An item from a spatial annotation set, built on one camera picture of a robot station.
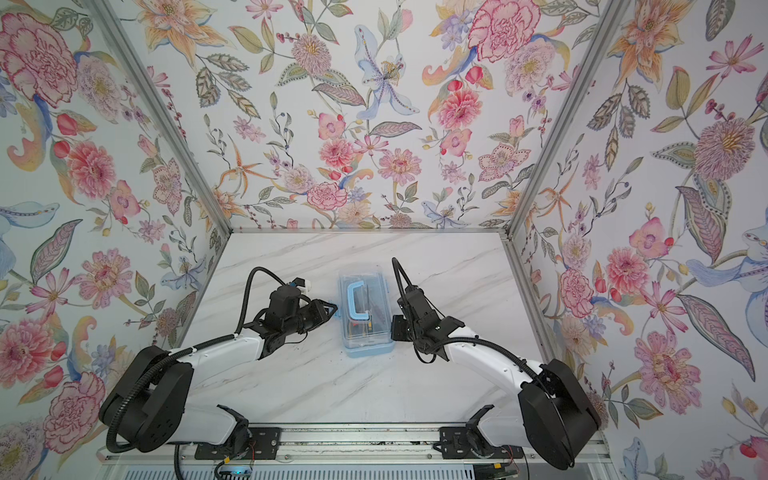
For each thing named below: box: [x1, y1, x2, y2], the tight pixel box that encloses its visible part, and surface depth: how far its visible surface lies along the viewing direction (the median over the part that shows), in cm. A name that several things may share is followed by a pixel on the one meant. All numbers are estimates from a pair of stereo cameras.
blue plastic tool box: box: [335, 271, 395, 358], surface depth 88 cm
